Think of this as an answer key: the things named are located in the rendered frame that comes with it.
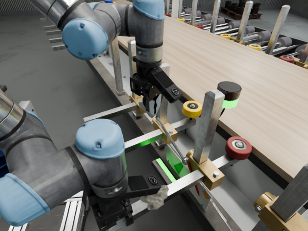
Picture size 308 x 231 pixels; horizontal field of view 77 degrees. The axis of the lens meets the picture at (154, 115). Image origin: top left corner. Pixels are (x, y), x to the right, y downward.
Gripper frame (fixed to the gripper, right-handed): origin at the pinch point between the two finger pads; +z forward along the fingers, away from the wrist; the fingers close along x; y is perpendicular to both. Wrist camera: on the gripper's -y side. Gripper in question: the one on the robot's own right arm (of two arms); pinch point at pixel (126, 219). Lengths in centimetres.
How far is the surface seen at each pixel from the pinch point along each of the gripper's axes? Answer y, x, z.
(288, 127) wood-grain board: -65, 3, -9
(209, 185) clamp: -26.2, 4.2, -2.7
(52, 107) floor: 18, -198, 82
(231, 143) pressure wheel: -39.5, -1.6, -9.2
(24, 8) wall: 23, -752, 64
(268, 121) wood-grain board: -61, -3, -9
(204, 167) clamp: -27.4, -0.4, -5.3
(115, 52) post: -28, -78, -17
